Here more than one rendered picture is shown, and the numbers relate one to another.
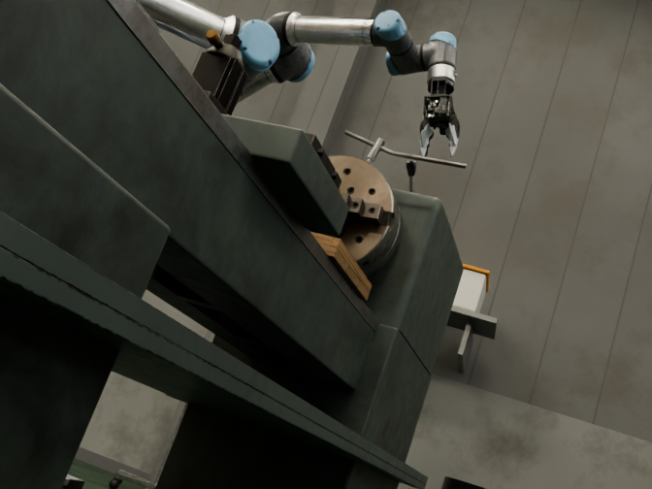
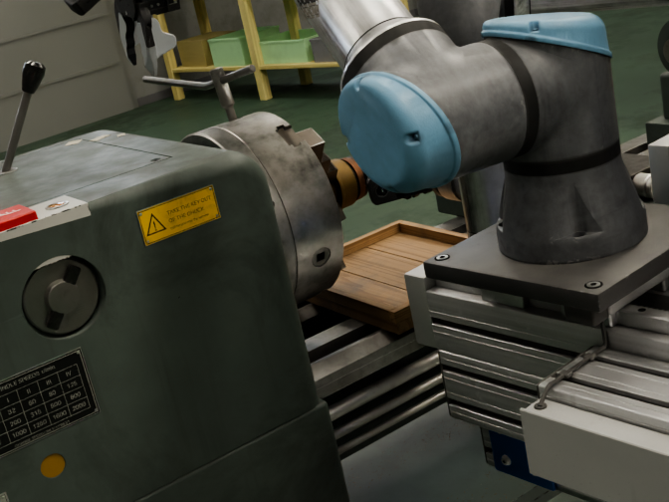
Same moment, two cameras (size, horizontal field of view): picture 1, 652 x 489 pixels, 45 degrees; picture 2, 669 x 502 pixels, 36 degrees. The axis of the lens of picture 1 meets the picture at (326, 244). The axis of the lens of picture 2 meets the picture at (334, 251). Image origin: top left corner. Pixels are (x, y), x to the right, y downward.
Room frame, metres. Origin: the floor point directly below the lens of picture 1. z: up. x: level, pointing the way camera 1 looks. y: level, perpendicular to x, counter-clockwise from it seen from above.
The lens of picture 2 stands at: (3.17, 1.05, 1.54)
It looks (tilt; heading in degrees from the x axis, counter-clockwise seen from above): 19 degrees down; 217
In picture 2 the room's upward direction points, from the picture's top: 12 degrees counter-clockwise
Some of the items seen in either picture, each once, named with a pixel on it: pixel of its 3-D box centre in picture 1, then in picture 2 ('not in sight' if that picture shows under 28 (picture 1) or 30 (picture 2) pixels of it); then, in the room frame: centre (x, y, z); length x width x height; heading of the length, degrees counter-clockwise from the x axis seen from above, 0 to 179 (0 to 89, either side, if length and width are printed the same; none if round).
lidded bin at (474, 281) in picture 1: (444, 290); not in sight; (4.74, -0.80, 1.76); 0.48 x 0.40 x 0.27; 74
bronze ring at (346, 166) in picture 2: not in sight; (334, 185); (1.81, 0.05, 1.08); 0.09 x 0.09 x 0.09; 68
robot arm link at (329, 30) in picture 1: (327, 30); not in sight; (1.98, 0.20, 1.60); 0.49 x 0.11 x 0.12; 60
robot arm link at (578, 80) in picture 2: not in sight; (545, 80); (2.24, 0.64, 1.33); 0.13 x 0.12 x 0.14; 150
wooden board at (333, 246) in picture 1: (280, 253); (399, 270); (1.72, 0.09, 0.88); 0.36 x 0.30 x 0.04; 68
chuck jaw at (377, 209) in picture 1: (363, 211); not in sight; (1.84, -0.06, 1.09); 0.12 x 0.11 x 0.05; 68
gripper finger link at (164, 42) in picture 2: (424, 138); (159, 45); (1.92, -0.15, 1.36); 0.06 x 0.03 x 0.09; 158
